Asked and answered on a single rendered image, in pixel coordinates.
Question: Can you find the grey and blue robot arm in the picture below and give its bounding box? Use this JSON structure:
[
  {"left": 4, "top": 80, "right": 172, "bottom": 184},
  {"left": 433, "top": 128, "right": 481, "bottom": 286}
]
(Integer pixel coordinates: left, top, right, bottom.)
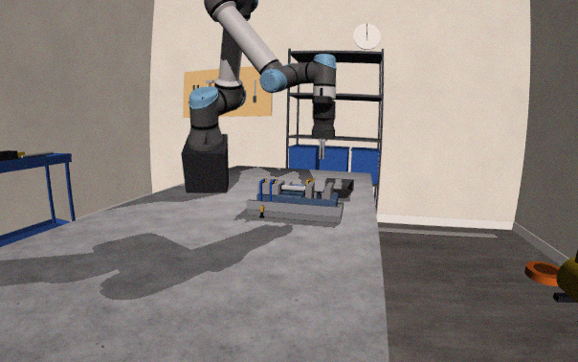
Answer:
[{"left": 188, "top": 0, "right": 337, "bottom": 151}]

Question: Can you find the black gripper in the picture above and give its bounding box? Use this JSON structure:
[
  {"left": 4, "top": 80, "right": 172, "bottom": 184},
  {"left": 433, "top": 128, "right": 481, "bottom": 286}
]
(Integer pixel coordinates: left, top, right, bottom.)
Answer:
[{"left": 312, "top": 86, "right": 336, "bottom": 159}]

